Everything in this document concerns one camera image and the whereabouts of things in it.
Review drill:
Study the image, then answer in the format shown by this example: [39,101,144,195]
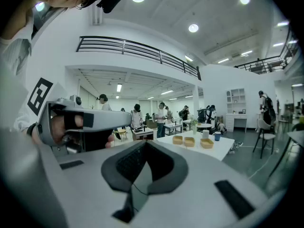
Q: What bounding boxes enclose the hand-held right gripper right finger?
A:
[132,140,277,228]

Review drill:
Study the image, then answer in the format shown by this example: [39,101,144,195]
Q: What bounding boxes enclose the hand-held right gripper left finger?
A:
[53,140,148,228]

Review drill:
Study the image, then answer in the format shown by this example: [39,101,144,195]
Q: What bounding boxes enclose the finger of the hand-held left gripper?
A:
[82,108,133,132]

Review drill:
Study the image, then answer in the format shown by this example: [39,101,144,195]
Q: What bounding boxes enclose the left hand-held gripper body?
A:
[27,77,84,154]

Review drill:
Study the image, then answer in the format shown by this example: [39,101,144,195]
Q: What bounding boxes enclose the person's left forearm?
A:
[26,122,43,145]

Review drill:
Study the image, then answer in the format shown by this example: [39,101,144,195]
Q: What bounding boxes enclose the person's left hand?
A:
[50,114,115,152]

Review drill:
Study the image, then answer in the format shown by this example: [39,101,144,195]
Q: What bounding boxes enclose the light wooden side table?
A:
[113,128,127,140]

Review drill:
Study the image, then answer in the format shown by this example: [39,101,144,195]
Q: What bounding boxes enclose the white desk brown sides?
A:
[132,127,154,141]

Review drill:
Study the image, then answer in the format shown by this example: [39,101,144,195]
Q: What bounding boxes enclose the person's striped white shirt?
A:
[0,7,69,137]

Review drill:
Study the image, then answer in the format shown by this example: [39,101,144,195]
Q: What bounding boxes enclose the white cabinet desk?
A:
[225,88,247,133]

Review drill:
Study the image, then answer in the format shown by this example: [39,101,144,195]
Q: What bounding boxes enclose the black balcony railing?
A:
[234,27,300,75]
[76,36,202,81]

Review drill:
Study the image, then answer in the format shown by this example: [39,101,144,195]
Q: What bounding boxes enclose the black chair white seat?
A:
[252,119,278,159]

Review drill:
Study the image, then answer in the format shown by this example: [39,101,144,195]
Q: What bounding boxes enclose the rectangular table black legs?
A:
[269,129,304,178]

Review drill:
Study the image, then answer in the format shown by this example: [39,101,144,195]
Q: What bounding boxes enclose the white floor cable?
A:
[248,146,276,179]

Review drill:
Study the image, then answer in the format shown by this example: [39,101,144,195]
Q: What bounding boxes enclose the white desk black frame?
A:
[163,122,182,136]

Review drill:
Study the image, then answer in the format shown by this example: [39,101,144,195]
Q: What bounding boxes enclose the black frame machine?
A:
[197,104,217,128]

